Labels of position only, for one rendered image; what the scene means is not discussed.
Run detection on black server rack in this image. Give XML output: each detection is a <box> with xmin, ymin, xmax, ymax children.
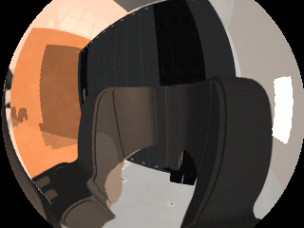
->
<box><xmin>78</xmin><ymin>0</ymin><xmax>237</xmax><ymax>185</ymax></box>

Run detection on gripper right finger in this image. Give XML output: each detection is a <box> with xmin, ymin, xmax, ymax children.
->
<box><xmin>168</xmin><ymin>75</ymin><xmax>273</xmax><ymax>228</ymax></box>

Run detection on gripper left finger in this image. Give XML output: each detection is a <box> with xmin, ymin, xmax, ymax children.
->
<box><xmin>31</xmin><ymin>85</ymin><xmax>170</xmax><ymax>228</ymax></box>

